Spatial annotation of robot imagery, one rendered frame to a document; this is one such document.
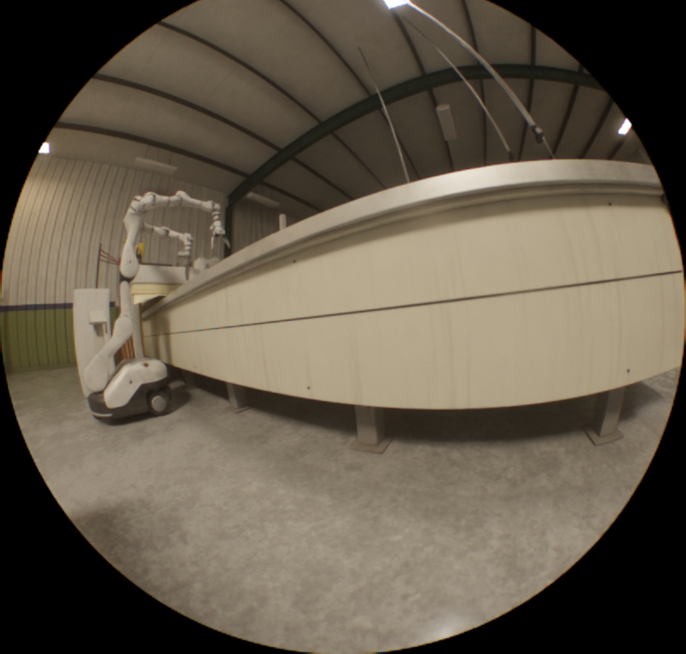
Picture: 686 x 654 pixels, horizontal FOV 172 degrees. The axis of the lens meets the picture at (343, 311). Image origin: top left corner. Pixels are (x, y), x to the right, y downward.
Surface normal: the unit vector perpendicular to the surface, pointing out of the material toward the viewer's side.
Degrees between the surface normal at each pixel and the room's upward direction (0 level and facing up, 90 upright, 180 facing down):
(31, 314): 90
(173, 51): 169
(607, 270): 90
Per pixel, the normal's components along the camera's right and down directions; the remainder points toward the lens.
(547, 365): -0.51, 0.04
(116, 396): 0.85, -0.11
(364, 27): 0.22, 0.97
